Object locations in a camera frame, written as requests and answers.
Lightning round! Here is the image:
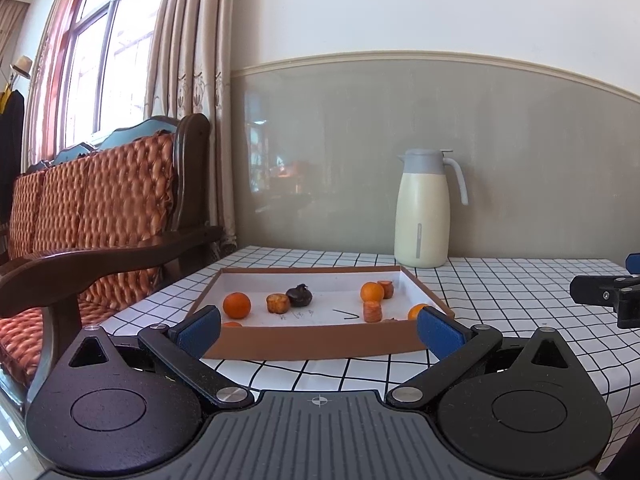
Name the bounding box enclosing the dark mangosteen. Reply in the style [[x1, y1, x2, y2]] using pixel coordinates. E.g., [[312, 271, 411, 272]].
[[286, 283, 314, 308]]

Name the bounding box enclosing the brown cardboard box tray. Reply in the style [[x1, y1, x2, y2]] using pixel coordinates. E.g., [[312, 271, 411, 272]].
[[186, 265, 456, 361]]

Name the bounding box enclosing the window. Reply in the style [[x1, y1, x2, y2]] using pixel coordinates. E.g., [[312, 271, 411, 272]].
[[22, 0, 176, 161]]

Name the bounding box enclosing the beige curtain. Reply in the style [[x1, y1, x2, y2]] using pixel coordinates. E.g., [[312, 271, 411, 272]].
[[145, 0, 238, 261], [0, 0, 30, 76]]

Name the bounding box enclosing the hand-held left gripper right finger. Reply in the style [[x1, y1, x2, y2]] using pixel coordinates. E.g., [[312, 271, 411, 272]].
[[384, 306, 577, 409]]

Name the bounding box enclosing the orange woven sofa back cushion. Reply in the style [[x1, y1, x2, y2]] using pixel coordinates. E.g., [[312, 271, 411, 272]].
[[9, 132, 177, 261]]

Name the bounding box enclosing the dark hanging garment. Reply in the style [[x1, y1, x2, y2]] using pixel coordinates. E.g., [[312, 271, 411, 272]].
[[0, 89, 26, 241]]

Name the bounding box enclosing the orange woven sofa seat cushion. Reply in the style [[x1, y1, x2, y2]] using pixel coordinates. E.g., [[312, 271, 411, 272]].
[[0, 260, 168, 376]]

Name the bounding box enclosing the cream thermos jug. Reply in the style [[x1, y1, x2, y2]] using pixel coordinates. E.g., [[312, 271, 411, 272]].
[[394, 148, 470, 268]]

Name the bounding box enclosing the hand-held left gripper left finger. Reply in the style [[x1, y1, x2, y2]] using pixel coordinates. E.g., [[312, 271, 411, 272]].
[[66, 305, 256, 409]]

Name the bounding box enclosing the checkered white tablecloth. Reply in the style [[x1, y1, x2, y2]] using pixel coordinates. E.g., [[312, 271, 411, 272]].
[[102, 246, 640, 436]]

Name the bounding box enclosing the dark wooden sofa frame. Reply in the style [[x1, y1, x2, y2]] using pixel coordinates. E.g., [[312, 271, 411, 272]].
[[0, 112, 224, 411]]

